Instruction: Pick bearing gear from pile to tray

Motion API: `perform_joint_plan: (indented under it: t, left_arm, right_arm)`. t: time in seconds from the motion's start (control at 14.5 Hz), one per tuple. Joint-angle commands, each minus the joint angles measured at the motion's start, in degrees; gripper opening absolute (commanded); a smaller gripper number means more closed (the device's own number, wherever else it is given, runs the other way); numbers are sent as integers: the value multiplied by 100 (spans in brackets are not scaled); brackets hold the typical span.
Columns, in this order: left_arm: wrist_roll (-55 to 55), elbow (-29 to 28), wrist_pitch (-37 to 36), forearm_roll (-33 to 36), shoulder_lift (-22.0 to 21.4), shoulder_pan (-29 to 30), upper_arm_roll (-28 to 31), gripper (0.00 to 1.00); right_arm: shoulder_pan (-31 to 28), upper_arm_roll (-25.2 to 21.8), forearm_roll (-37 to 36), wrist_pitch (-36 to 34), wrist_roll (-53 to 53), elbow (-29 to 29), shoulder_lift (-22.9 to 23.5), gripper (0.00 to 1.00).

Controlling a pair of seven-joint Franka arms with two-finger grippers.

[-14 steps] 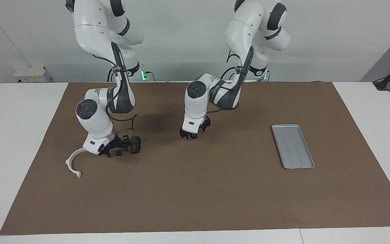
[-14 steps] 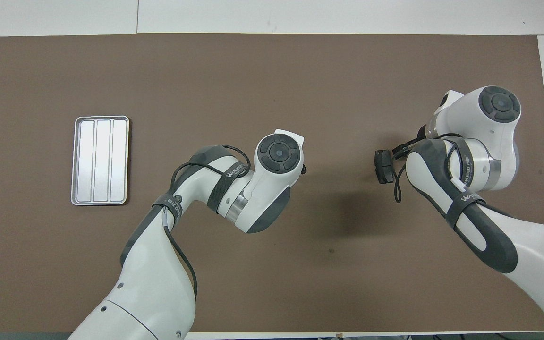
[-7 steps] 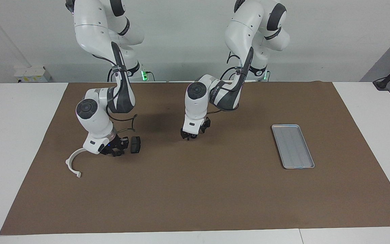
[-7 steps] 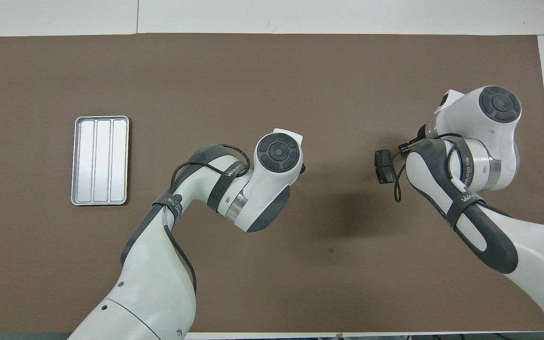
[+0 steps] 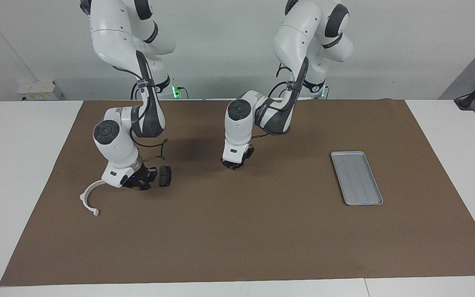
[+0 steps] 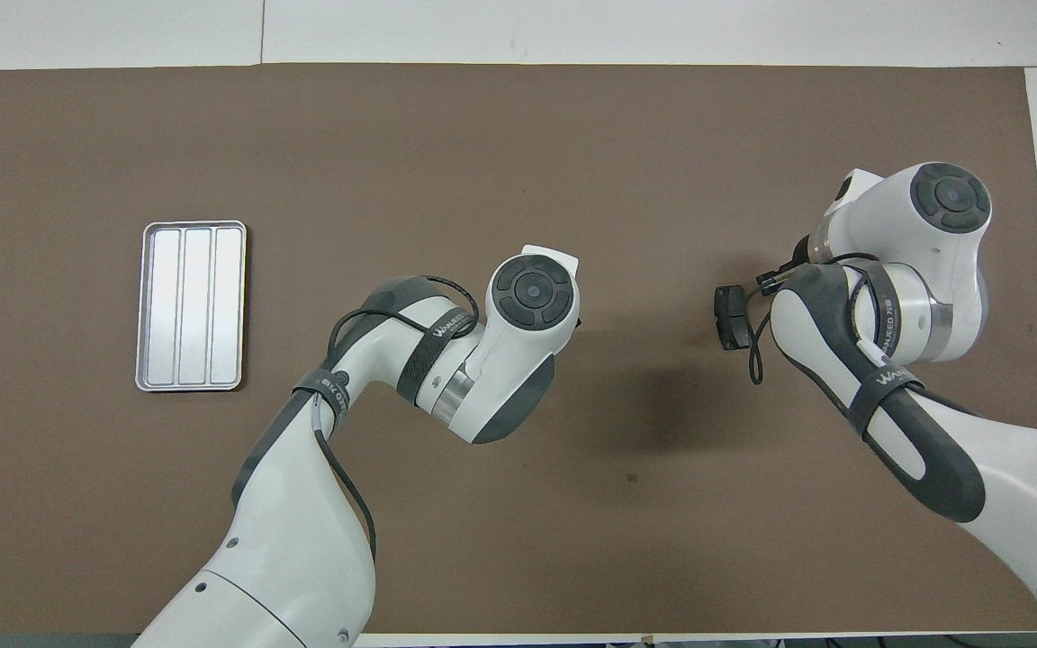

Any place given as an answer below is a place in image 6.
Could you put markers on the brown table mat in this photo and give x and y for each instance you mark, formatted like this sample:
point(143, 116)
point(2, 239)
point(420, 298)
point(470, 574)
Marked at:
point(482, 135)

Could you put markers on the silver metal tray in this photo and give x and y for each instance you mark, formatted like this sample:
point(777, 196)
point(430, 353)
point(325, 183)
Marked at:
point(167, 360)

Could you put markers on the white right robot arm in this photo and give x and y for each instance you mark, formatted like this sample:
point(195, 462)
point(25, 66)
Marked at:
point(915, 207)

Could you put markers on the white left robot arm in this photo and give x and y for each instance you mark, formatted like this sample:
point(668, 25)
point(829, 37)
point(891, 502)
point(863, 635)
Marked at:
point(302, 540)

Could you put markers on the dark grey brake pad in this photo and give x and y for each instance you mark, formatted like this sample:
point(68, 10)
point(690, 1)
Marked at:
point(730, 315)

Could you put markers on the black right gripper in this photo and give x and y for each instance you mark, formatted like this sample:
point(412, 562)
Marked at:
point(775, 277)

